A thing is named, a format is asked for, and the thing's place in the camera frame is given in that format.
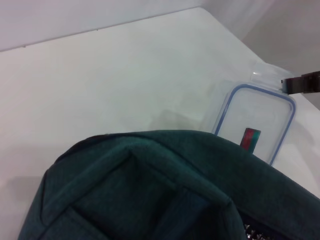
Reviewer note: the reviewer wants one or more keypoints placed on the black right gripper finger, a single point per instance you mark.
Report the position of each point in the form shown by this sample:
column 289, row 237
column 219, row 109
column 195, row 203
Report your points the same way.
column 305, row 83

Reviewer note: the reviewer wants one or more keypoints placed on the clear container with blue-rimmed lid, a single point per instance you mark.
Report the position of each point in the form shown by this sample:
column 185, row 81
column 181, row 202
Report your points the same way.
column 257, row 117

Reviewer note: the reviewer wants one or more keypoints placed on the teal insulated lunch bag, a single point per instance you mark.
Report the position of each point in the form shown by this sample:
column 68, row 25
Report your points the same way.
column 150, row 187

